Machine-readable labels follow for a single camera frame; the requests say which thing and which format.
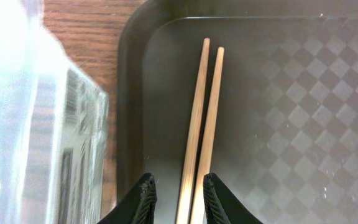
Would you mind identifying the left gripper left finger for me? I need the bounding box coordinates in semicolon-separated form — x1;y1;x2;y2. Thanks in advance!
98;173;157;224

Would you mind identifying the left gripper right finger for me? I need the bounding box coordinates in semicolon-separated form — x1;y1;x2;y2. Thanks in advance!
203;173;262;224

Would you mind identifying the wooden chopstick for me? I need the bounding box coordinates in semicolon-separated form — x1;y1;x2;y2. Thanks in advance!
175;38;210;224
190;47;224;224

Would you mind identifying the dark brown serving tray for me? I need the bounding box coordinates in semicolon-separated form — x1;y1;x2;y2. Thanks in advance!
117;0;358;223

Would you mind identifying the clear plastic bin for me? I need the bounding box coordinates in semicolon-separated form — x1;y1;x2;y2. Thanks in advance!
0;1;109;223

